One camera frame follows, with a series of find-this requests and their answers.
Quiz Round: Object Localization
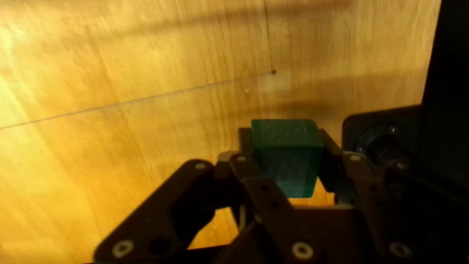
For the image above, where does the black upright post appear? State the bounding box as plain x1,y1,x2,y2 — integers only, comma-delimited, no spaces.
421,0,469,189

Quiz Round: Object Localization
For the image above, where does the small green block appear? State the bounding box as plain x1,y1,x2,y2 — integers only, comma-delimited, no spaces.
251,117,326,199

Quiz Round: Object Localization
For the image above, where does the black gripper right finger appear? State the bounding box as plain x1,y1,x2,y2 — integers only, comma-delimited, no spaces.
317,129,469,264

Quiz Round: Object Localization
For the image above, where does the black camera box with lens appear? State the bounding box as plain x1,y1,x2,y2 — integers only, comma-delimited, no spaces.
341,104,429,167

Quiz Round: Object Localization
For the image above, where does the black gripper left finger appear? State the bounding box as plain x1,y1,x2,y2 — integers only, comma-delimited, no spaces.
93,128,320,264

